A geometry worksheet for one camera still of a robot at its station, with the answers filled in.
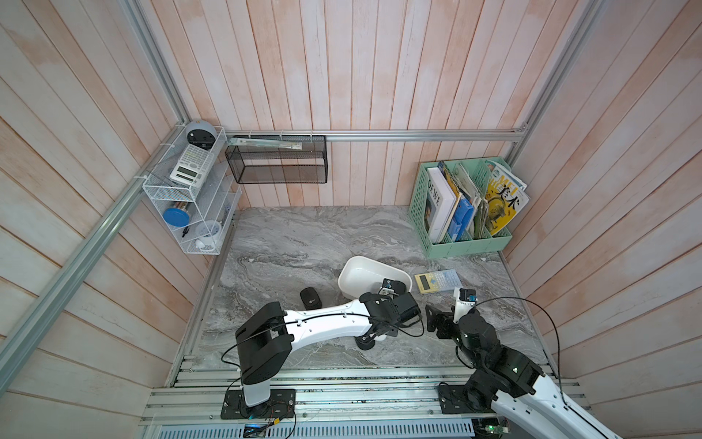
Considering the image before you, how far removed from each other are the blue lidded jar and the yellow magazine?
988mm

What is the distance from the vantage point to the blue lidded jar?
0.78m

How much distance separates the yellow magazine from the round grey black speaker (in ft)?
3.12
